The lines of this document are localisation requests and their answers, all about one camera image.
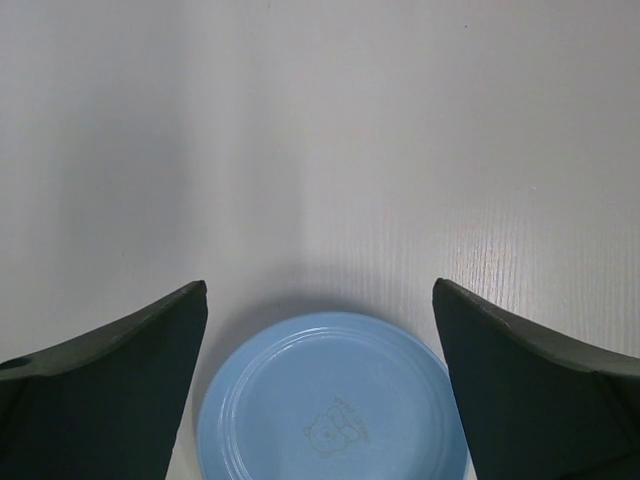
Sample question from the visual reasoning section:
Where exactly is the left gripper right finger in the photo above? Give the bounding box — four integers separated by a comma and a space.
432, 279, 639, 479

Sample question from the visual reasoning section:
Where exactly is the light blue plate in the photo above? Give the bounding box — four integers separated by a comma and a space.
196, 312, 470, 479

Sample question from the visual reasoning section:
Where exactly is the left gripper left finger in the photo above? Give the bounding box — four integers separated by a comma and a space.
1, 280, 208, 479

